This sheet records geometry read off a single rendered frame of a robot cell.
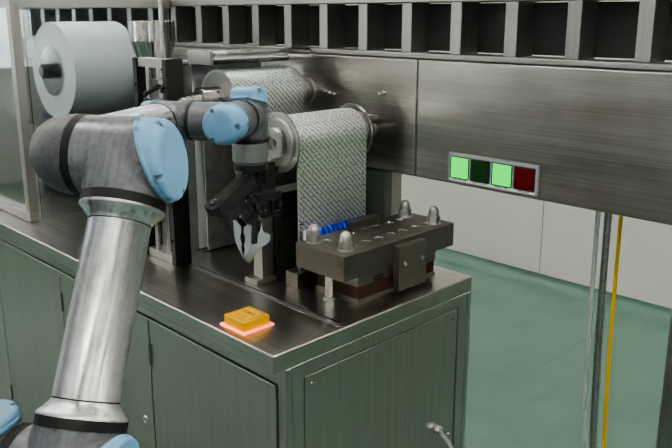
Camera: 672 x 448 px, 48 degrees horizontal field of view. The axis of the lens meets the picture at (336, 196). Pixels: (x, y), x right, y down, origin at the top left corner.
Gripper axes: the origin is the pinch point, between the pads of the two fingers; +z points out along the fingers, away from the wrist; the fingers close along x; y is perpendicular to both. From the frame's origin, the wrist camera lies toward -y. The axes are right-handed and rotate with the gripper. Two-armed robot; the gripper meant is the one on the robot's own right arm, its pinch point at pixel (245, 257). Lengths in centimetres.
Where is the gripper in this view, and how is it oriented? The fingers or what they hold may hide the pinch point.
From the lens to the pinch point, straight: 158.7
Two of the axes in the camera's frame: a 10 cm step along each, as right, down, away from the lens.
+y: 7.1, -1.7, 6.8
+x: -7.0, -1.7, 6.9
